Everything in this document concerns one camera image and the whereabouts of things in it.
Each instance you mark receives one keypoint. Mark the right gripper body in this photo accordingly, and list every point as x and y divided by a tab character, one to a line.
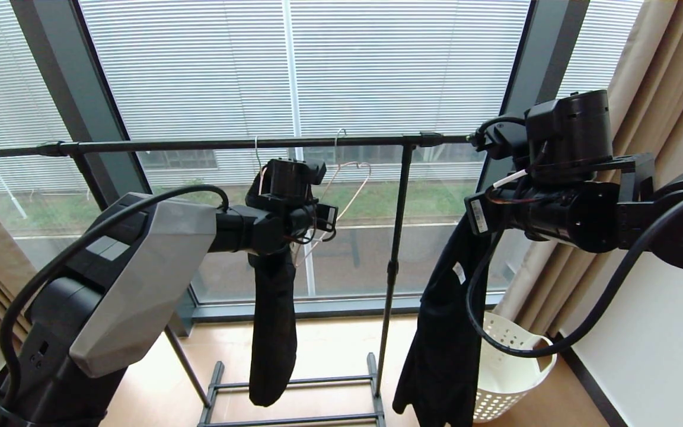
555	213

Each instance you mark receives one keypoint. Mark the pink clothes hanger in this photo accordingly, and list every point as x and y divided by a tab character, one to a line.
353	196
257	154

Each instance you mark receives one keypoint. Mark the white laundry basket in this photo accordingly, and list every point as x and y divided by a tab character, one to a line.
507	379

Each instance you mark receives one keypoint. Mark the window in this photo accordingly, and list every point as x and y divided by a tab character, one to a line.
199	71

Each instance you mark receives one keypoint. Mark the black clothes rack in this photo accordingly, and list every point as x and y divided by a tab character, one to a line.
199	144

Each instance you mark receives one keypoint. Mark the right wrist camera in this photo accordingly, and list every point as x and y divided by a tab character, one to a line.
504	139

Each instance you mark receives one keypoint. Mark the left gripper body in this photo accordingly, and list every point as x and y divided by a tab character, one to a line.
312	222

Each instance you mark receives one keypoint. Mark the black garment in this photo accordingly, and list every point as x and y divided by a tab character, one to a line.
273	332
442	356

